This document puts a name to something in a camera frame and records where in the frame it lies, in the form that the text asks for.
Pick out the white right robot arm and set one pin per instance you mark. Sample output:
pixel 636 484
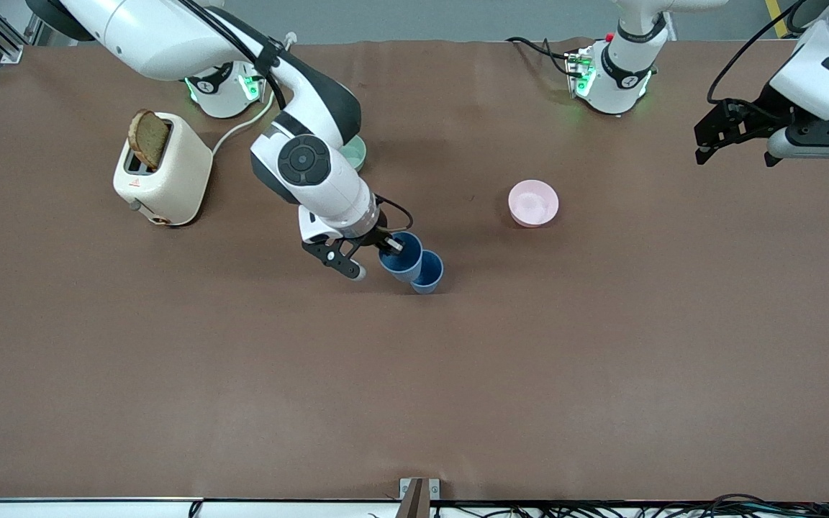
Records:
pixel 148 36

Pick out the blue plastic cup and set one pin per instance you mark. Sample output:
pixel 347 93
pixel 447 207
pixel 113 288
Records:
pixel 430 277
pixel 401 267

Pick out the pink bowl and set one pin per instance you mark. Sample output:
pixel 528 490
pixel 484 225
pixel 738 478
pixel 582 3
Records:
pixel 533 203

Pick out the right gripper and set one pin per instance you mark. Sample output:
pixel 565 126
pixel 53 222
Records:
pixel 378 237

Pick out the brown toast slice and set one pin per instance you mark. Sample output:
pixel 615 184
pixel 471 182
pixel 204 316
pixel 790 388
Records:
pixel 148 138

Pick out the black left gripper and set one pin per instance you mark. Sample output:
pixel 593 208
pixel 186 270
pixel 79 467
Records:
pixel 761 114

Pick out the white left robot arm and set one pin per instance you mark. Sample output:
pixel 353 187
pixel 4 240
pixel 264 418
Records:
pixel 623 79

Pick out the light green bowl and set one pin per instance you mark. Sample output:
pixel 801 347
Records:
pixel 355 152

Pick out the metal table edge bracket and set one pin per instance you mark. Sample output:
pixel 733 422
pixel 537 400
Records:
pixel 419 496

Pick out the white toaster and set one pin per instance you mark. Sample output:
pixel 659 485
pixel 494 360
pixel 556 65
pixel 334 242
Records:
pixel 170 183

